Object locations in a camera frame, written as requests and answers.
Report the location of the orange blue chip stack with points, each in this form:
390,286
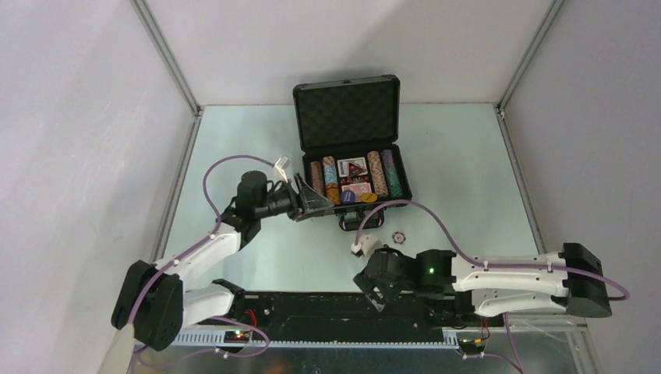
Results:
331,180

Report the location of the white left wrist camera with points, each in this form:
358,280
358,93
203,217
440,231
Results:
280,168

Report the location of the black triangular all-in marker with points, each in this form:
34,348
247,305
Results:
353,168

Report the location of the black poker set case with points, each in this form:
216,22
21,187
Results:
346,119

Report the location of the yellow round button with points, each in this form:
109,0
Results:
369,197

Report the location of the brown teal chip stack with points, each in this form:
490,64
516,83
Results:
316,177

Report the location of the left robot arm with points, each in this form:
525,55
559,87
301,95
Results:
156,301

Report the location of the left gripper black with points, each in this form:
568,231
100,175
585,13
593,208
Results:
298,199

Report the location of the pink brown chip stack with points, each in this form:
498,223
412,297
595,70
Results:
377,172

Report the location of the red playing card deck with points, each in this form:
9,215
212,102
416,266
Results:
358,189

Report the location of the blue playing card deck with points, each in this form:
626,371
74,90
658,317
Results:
352,159

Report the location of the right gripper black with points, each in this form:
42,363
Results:
371,281

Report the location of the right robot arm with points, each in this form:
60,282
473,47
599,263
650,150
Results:
569,281

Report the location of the blue small blind button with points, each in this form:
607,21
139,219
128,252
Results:
347,196

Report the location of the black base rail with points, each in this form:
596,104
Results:
349,317

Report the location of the purple chip stack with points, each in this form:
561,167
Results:
388,160

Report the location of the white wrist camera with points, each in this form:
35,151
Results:
280,168
366,246

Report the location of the poker chip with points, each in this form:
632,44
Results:
398,237

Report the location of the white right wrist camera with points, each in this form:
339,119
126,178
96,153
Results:
366,246

